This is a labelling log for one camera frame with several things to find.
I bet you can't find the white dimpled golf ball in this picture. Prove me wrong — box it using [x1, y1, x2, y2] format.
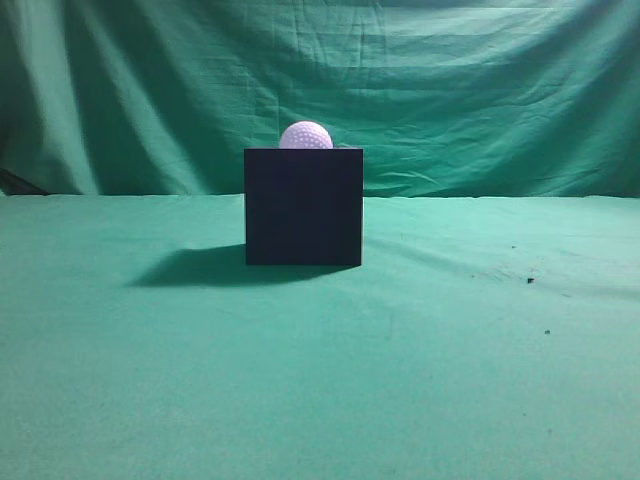
[279, 121, 333, 149]

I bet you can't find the dark navy cube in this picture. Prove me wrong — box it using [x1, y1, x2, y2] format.
[244, 148, 364, 267]

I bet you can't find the green table cloth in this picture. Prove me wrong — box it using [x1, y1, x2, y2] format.
[1, 195, 639, 479]

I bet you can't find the green backdrop cloth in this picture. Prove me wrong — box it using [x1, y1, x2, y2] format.
[1, 1, 639, 197]

